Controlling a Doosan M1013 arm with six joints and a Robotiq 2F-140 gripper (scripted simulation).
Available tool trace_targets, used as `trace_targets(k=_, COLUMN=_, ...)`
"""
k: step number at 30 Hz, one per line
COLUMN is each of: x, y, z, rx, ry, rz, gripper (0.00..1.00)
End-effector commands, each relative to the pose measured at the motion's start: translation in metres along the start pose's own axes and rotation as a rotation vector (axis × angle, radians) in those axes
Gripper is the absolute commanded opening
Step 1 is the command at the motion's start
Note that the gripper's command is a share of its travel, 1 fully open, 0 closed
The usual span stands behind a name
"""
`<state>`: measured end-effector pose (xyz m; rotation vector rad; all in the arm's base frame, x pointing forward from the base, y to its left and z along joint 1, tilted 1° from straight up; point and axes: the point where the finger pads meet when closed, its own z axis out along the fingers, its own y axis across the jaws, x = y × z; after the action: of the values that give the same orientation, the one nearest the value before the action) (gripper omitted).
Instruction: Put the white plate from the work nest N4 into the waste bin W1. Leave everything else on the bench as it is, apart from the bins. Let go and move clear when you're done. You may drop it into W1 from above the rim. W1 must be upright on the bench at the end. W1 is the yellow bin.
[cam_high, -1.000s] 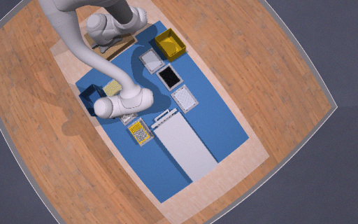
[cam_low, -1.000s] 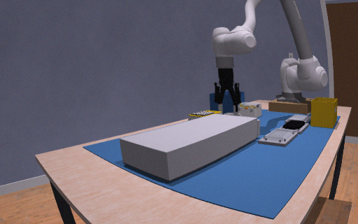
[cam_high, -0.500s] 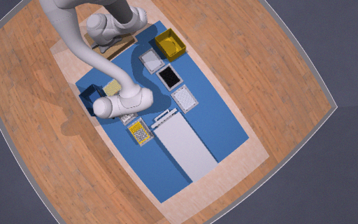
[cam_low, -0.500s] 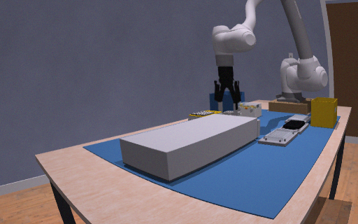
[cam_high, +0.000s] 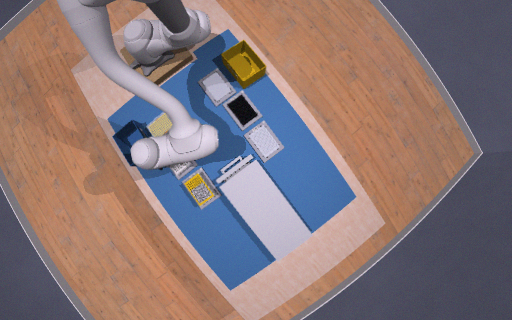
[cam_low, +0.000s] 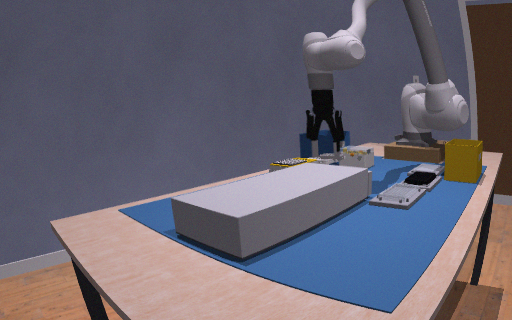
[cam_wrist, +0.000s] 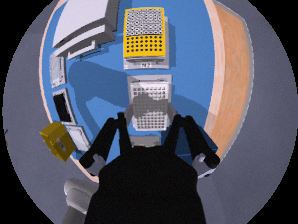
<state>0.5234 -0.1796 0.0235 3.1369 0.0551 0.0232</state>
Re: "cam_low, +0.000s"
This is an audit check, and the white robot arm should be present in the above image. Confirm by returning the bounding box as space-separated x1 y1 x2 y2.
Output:
303 0 469 147

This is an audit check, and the blue rectangular bench mat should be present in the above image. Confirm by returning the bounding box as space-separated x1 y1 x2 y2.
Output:
118 156 487 314

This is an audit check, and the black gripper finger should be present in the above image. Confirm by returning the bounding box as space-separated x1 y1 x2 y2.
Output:
322 108 345 162
306 109 323 157

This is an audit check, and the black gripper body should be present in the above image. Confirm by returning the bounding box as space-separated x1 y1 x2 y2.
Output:
311 90 334 120

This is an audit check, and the dark blue box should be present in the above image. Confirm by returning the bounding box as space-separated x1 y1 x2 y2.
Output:
299 130 350 165

